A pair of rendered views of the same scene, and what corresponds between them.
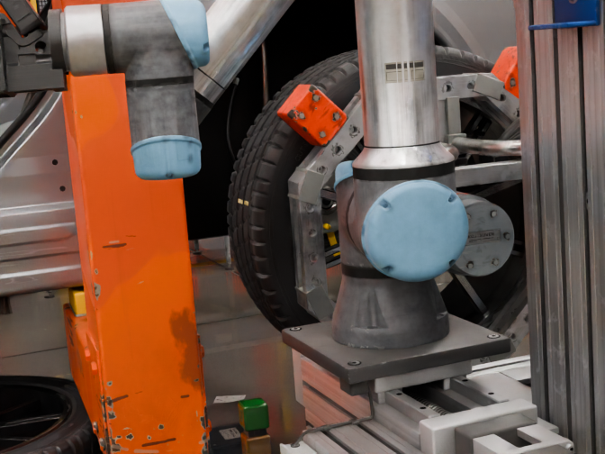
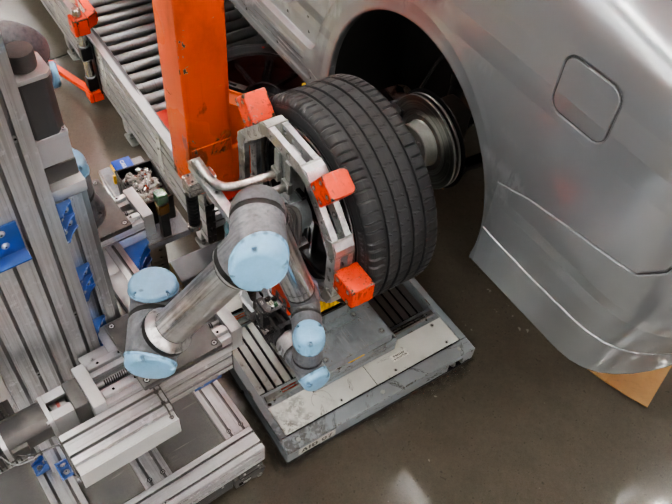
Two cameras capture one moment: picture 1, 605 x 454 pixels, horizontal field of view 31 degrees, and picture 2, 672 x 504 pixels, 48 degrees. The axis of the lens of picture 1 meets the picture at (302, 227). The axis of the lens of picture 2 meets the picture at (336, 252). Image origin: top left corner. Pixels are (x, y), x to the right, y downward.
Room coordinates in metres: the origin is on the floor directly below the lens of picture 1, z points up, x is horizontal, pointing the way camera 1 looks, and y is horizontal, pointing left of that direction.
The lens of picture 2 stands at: (1.57, -1.69, 2.47)
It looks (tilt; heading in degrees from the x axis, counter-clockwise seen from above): 50 degrees down; 70
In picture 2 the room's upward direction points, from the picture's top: 6 degrees clockwise
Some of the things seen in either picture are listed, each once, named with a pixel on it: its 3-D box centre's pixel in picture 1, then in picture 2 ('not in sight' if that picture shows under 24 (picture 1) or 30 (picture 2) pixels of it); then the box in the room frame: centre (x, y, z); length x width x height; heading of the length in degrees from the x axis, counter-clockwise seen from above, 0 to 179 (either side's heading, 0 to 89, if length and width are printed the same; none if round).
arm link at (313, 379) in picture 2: not in sight; (307, 366); (1.87, -0.76, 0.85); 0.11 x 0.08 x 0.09; 107
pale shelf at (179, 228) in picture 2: not in sight; (143, 201); (1.54, 0.29, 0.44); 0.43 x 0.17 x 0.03; 107
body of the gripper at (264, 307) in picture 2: not in sight; (275, 319); (1.82, -0.61, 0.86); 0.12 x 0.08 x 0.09; 107
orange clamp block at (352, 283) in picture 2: not in sight; (353, 285); (2.06, -0.55, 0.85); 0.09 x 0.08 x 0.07; 107
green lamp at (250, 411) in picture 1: (253, 414); (160, 196); (1.60, 0.10, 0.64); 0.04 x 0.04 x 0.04; 17
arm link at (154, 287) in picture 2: not in sight; (154, 298); (1.54, -0.57, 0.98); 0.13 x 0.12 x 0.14; 79
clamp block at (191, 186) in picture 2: not in sight; (199, 181); (1.71, -0.15, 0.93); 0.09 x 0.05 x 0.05; 17
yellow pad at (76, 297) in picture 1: (103, 295); not in sight; (2.25, 0.43, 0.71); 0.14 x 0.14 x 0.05; 17
